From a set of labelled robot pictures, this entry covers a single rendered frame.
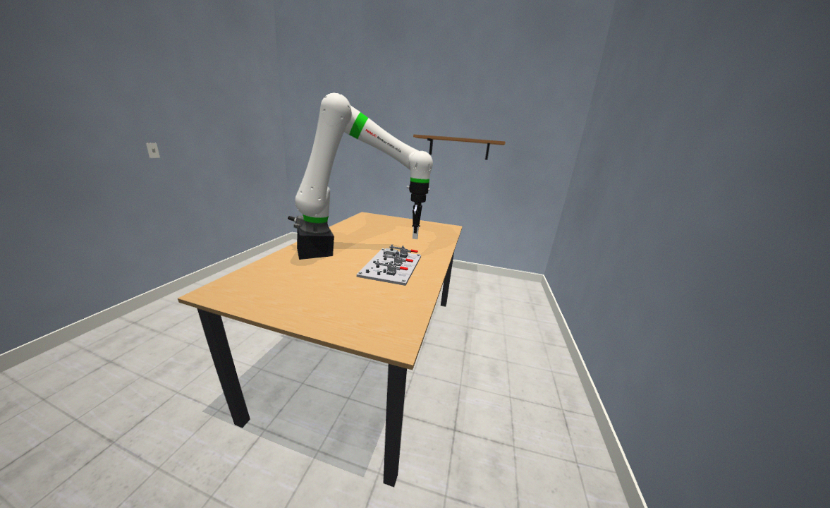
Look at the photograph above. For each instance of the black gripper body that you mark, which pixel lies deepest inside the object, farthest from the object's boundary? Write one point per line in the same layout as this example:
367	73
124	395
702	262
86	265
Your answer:
418	199

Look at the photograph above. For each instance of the black toggle clamp with red handle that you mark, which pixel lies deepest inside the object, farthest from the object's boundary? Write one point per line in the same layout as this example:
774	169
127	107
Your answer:
391	269

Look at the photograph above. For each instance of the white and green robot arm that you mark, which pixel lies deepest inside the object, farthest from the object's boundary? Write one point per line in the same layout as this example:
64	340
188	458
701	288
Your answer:
335	111

